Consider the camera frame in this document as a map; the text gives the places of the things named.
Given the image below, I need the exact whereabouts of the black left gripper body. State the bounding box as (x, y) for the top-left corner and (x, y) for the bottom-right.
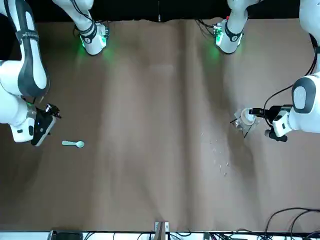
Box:
(264, 104), (293, 120)

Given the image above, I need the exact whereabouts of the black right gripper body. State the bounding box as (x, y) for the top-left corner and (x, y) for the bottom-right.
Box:
(31, 108), (58, 147)

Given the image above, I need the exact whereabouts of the small pale green spoon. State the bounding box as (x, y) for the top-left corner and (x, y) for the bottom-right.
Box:
(61, 140), (86, 149)

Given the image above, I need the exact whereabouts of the clear glass burner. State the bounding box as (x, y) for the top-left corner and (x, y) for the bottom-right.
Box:
(233, 119), (251, 133)

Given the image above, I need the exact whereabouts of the wire mesh tripod stand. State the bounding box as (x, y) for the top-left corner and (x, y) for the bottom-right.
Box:
(229, 106), (261, 140)

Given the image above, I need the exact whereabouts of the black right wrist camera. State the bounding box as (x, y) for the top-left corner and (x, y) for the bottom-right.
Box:
(44, 103), (62, 119)

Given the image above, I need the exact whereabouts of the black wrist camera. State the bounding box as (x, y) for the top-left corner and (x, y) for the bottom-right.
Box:
(264, 128), (289, 143)
(44, 103), (62, 119)

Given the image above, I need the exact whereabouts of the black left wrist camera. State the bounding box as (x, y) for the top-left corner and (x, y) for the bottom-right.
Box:
(264, 128), (289, 143)

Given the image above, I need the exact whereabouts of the aluminium profile post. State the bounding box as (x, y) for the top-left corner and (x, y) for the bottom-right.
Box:
(154, 220), (170, 240)

